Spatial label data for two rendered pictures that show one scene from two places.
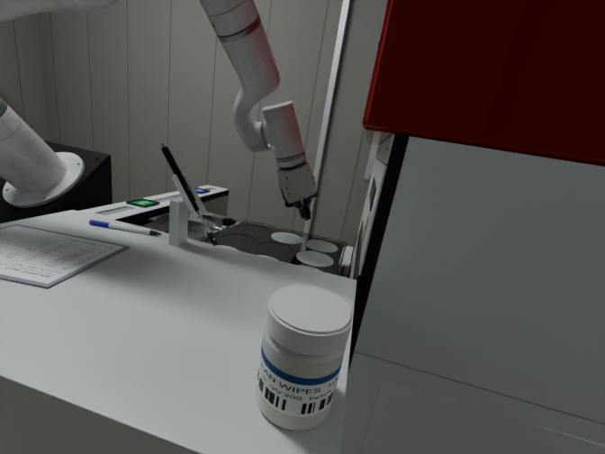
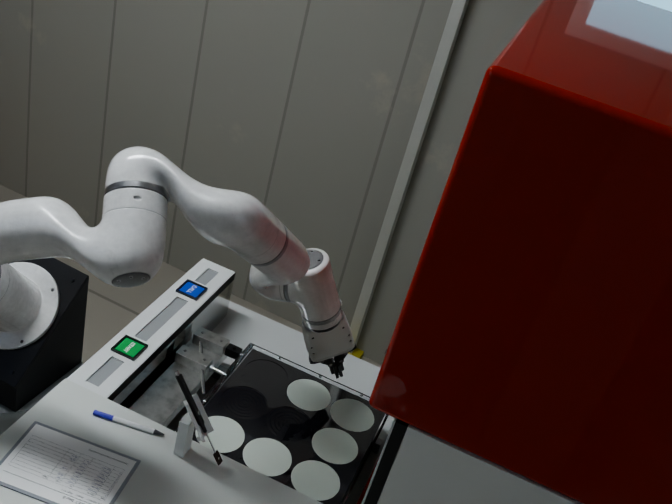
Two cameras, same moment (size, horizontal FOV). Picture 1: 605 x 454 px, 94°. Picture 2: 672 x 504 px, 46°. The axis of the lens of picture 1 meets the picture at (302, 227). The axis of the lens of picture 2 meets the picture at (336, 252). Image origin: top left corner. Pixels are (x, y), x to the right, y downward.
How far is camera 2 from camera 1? 1.05 m
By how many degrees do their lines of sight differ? 15
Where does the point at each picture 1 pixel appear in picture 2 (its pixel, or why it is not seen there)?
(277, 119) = (305, 286)
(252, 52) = (276, 270)
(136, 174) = (44, 72)
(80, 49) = not seen: outside the picture
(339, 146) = (467, 104)
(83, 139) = not seen: outside the picture
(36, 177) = (16, 322)
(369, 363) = not seen: outside the picture
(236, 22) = (260, 260)
